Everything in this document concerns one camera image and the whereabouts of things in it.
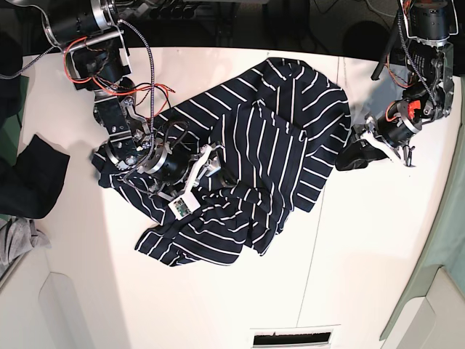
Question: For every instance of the grey crumpled garment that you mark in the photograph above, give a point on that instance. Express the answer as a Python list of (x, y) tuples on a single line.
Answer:
[(18, 236)]

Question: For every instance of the navy white striped t-shirt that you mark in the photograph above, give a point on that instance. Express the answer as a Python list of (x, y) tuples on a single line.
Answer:
[(282, 125)]

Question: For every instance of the black round floor object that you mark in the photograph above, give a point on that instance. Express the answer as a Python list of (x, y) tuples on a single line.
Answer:
[(365, 40)]

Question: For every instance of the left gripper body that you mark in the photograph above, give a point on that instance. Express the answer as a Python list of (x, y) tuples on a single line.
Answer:
[(389, 136)]

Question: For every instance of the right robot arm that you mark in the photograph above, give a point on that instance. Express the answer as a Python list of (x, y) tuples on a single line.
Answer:
[(90, 36)]

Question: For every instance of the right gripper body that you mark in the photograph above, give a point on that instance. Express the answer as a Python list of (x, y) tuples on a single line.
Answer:
[(175, 172)]

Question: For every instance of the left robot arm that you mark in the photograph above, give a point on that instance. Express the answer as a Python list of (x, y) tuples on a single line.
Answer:
[(419, 58)]

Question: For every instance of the white table vent slot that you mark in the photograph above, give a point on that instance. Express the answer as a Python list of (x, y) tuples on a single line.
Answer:
[(297, 337)]

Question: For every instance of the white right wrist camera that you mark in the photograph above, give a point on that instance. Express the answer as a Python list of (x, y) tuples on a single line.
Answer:
[(184, 205)]

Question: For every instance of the dark navy folded garment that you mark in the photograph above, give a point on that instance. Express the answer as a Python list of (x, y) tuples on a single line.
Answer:
[(32, 186)]

